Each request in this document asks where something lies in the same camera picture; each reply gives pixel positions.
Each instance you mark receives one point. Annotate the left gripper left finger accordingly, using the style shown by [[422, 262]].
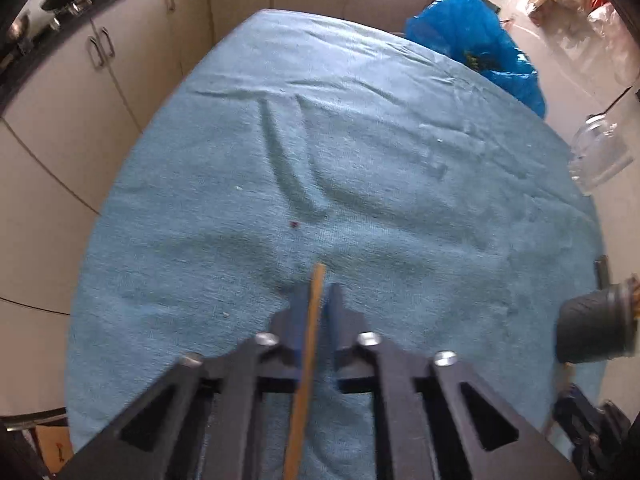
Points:
[[290, 325]]

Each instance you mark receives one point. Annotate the clear glass mug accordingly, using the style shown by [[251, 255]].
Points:
[[598, 154]]

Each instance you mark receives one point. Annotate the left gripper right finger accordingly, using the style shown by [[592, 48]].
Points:
[[344, 326]]

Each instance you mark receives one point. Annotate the translucent plastic bag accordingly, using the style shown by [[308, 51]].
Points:
[[620, 45]]

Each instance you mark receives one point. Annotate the dark cylindrical utensil holder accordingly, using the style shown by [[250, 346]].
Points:
[[602, 325]]

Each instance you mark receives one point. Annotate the blue plastic bag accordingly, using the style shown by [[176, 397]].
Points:
[[469, 32]]

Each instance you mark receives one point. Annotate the wooden chopstick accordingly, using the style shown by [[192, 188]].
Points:
[[298, 420]]

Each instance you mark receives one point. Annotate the blue table cloth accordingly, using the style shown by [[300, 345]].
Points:
[[440, 203]]

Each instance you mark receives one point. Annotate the lower kitchen cabinets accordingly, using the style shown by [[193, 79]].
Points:
[[69, 118]]

